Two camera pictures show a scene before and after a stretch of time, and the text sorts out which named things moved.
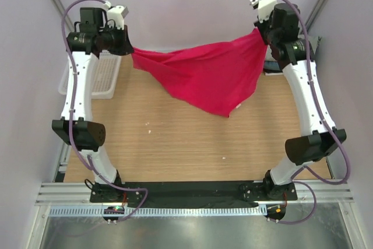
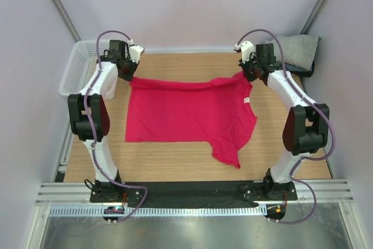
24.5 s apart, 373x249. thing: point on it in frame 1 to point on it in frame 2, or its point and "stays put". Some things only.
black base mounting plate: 192,192 stays put
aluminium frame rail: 338,191 stays put
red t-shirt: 219,77 to 221,112
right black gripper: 260,25 to 244,66
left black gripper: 126,46 to 134,66
